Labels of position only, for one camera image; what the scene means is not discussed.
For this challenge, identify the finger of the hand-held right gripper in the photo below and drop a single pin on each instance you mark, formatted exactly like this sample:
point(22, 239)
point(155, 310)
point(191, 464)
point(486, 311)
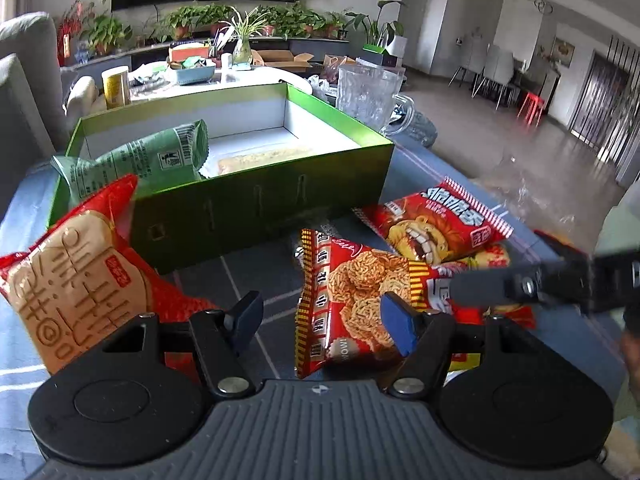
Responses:
point(480, 287)

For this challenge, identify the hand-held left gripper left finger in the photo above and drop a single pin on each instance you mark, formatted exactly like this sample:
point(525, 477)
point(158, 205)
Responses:
point(247, 312)

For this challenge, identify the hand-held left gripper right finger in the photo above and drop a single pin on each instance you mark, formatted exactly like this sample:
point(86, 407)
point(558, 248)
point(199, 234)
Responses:
point(397, 322)

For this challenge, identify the red noodle snack packet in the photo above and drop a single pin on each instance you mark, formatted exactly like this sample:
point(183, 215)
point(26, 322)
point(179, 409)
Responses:
point(350, 280)

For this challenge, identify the green cardboard box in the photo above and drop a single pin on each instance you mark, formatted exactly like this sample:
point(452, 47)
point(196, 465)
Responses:
point(250, 205)

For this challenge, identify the red lion face snack packet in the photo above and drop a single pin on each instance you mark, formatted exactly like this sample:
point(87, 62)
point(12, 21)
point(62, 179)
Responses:
point(430, 230)

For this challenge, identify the clear plastic bag of bread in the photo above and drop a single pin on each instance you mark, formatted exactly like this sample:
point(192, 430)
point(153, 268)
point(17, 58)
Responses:
point(530, 195)

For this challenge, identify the yellow pastry packet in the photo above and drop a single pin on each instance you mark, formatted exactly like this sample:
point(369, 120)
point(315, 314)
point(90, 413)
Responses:
point(260, 160)

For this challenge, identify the dark marbled round table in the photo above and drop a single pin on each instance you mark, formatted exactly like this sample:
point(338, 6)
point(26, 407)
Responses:
point(420, 130)

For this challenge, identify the dark double door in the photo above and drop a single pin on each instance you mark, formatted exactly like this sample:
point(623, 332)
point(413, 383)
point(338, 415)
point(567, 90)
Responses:
point(600, 105)

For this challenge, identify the red and beige snack packet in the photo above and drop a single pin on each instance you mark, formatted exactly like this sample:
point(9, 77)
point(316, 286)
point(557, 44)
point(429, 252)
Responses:
point(65, 280)

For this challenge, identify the green snack packet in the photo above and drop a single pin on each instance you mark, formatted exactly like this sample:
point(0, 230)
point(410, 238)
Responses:
point(145, 155)

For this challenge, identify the red stool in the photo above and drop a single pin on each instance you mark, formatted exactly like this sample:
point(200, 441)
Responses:
point(532, 100)

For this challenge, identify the grey dining chair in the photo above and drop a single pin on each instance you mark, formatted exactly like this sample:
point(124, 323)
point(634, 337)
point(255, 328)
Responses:
point(502, 67)
point(472, 60)

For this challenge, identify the clear glass pitcher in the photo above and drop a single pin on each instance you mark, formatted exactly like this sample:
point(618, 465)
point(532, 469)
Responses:
point(365, 95)

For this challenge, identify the white round table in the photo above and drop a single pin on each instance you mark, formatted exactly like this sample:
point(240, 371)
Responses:
point(235, 84)

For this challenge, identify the blue plastic basket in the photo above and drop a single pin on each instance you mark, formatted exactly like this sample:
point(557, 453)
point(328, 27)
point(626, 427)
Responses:
point(190, 77)

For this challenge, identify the white bottle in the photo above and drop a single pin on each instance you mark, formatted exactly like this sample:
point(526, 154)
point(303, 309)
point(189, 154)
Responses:
point(226, 60)

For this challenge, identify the open cardboard box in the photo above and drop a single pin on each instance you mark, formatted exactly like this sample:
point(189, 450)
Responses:
point(295, 62)

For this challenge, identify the pile of crumpled wrappers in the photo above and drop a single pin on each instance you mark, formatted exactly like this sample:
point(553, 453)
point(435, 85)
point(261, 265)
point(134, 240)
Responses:
point(147, 77)

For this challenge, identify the tall plant in white pot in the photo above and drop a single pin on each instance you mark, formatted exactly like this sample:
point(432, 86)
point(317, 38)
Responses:
point(397, 45)

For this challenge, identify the yellow can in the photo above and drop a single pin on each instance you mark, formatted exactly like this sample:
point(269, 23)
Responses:
point(116, 90)

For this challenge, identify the green and black box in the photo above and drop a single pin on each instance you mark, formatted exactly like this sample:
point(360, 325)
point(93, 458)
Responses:
point(375, 51)

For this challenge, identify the plastic bag with fruit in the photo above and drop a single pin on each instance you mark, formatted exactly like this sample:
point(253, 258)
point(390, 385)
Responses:
point(335, 67)

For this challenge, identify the spider plant in glass vase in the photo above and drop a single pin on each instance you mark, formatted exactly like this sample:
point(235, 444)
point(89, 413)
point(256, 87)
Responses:
point(242, 50)

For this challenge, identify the orange box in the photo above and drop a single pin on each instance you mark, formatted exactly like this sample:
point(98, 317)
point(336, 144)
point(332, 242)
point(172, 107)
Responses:
point(187, 52)

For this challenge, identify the grey television cabinet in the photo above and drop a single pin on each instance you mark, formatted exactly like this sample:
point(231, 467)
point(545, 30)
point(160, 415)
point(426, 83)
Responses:
point(125, 57)

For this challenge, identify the row of potted plants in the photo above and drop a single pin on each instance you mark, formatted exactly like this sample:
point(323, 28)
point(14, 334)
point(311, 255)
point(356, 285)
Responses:
point(190, 17)

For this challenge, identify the blue and white vase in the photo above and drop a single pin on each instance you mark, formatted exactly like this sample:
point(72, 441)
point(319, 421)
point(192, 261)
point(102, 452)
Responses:
point(81, 54)

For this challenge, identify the grey sofa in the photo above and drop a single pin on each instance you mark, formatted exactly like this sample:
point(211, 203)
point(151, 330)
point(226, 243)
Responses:
point(25, 85)

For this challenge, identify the red flower decoration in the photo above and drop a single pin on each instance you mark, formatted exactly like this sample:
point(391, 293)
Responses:
point(70, 25)

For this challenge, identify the framed wall picture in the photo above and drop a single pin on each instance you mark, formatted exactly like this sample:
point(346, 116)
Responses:
point(564, 51)

